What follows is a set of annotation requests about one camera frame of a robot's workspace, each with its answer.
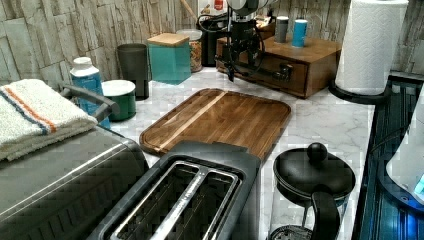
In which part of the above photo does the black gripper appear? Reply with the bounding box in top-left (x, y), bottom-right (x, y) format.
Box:
top-left (222, 14), bottom-right (262, 82)

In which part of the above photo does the black drawer handle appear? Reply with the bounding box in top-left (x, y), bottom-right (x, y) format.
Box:
top-left (214, 54), bottom-right (294, 83)

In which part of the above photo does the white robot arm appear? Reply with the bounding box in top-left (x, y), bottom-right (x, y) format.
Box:
top-left (221, 0), bottom-right (276, 82)

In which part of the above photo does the wooden drawer box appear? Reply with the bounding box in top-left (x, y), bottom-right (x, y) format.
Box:
top-left (235, 23), bottom-right (341, 99)

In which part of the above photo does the black utensil holder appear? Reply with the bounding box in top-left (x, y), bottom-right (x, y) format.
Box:
top-left (199, 19), bottom-right (227, 67)

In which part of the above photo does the grey shaker white top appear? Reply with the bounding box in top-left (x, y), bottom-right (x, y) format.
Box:
top-left (274, 16), bottom-right (289, 43)

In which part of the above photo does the wooden cutting board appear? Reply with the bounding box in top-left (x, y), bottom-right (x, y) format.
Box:
top-left (139, 89), bottom-right (291, 160)

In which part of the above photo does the clear jar with cereal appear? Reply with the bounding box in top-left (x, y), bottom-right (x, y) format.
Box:
top-left (177, 29), bottom-right (202, 72)

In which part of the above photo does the cinnamon cereal box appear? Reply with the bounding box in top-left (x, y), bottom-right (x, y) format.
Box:
top-left (197, 0), bottom-right (228, 21)

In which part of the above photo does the blue shaker white top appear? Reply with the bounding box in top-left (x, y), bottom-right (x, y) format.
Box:
top-left (292, 19), bottom-right (308, 47)

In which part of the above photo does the wooden spoon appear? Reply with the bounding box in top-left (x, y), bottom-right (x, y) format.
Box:
top-left (180, 0), bottom-right (198, 21)

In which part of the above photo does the teal canister wooden lid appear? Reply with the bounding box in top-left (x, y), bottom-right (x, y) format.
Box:
top-left (148, 33), bottom-right (191, 85)

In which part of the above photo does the dark grey cup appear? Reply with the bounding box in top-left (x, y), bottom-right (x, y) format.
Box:
top-left (117, 43), bottom-right (149, 100)

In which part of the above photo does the green jar white lid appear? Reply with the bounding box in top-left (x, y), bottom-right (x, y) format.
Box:
top-left (102, 80), bottom-right (136, 122)

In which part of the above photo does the black two-slot toaster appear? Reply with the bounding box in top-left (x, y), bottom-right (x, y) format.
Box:
top-left (87, 141), bottom-right (261, 240)

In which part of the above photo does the white paper towel roll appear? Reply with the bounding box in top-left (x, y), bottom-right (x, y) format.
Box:
top-left (329, 0), bottom-right (408, 105)

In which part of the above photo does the blue bottle white cap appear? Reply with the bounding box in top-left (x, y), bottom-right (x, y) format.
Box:
top-left (70, 57), bottom-right (110, 129)

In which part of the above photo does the silver toaster oven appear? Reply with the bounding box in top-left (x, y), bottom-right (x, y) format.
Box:
top-left (0, 84), bottom-right (150, 240)

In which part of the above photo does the white striped towel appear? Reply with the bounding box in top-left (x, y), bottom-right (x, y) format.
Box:
top-left (0, 79), bottom-right (98, 161)

